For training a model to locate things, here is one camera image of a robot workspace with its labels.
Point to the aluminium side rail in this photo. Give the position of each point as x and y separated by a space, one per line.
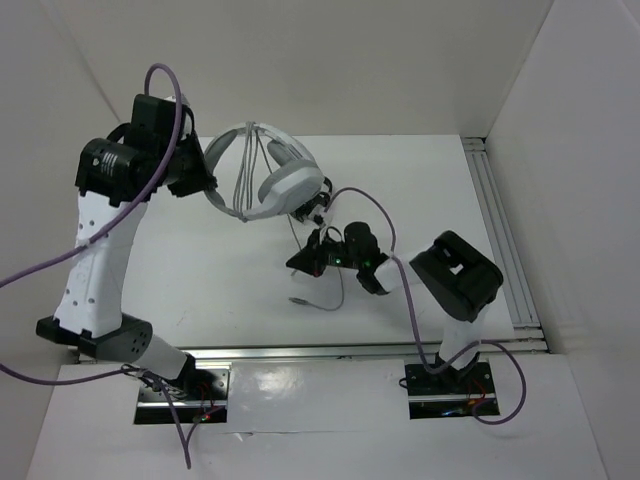
516 289

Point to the small black headphones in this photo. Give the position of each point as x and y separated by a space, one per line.
322 198

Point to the aluminium front rail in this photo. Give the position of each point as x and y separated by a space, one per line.
310 352

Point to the white gaming headphones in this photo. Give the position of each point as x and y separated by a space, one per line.
297 179

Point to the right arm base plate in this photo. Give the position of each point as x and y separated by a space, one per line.
431 397

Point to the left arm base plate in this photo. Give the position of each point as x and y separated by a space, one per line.
207 403

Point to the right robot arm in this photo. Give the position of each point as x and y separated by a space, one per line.
461 280

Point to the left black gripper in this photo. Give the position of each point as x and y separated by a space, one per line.
202 179

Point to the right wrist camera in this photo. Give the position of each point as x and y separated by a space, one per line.
321 218

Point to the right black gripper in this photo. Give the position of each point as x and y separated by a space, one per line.
311 259

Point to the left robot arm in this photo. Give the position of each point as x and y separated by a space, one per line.
116 178

